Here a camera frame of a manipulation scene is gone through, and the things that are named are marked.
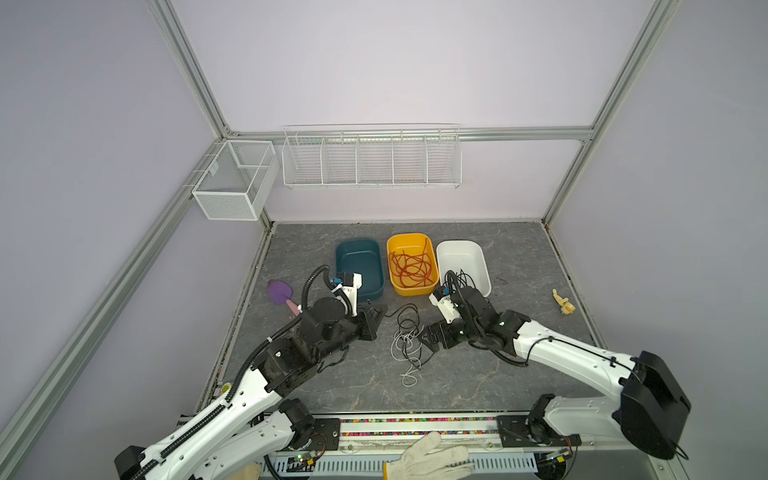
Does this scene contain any long white wire basket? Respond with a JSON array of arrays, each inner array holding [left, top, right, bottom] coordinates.
[[282, 123, 463, 189]]

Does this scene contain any small white mesh basket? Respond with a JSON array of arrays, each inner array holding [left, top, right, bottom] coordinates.
[[192, 140, 279, 221]]

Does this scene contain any beige toy figure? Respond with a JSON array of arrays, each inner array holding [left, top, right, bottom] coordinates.
[[552, 289, 576, 315]]

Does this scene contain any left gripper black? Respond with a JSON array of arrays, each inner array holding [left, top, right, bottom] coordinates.
[[316, 303, 387, 363]]

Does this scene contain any teal plastic bin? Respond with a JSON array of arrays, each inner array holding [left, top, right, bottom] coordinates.
[[335, 238, 385, 301]]

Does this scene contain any red cable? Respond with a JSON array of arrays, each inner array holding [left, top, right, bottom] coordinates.
[[388, 236, 436, 289]]

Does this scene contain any purple pink scoop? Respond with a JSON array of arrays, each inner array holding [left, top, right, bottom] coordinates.
[[267, 279, 301, 316]]

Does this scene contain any white plastic bin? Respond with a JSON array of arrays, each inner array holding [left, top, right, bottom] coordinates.
[[436, 240, 492, 297]]

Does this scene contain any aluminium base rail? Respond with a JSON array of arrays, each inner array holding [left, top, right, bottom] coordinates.
[[314, 412, 634, 454]]

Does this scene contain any cable bundle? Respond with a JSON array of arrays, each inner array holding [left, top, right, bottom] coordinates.
[[383, 302, 436, 388]]

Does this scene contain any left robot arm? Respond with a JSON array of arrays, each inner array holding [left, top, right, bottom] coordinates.
[[114, 265, 386, 479]]

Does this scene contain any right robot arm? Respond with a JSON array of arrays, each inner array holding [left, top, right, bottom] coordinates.
[[419, 272, 692, 460]]

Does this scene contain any yellow plastic bin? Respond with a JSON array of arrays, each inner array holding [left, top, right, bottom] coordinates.
[[386, 233, 440, 297]]

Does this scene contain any white work glove centre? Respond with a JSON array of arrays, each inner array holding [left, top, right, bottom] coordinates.
[[382, 432, 473, 480]]

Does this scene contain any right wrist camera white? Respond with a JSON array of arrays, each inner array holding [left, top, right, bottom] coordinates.
[[429, 285, 461, 324]]

